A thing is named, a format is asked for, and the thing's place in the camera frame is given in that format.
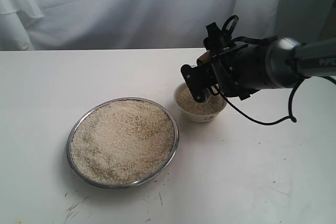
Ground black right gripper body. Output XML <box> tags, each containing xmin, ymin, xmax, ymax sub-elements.
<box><xmin>204</xmin><ymin>22</ymin><xmax>260</xmax><ymax>100</ymax></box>

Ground brown wooden cup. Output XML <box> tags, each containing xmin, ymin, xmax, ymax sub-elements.
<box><xmin>196</xmin><ymin>51</ymin><xmax>211</xmax><ymax>66</ymax></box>

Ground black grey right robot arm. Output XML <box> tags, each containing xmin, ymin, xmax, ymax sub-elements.
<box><xmin>181</xmin><ymin>23</ymin><xmax>335</xmax><ymax>103</ymax></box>

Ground white floral ceramic bowl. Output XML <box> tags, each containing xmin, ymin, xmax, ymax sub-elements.
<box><xmin>173</xmin><ymin>83</ymin><xmax>227</xmax><ymax>123</ymax></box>

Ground round steel rice tray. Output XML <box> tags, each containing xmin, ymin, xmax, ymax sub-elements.
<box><xmin>66</xmin><ymin>98</ymin><xmax>179</xmax><ymax>189</ymax></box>

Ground white backdrop curtain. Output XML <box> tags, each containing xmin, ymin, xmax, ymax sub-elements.
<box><xmin>1</xmin><ymin>0</ymin><xmax>334</xmax><ymax>51</ymax></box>

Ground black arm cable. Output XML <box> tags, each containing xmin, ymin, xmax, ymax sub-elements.
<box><xmin>220</xmin><ymin>15</ymin><xmax>336</xmax><ymax>125</ymax></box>

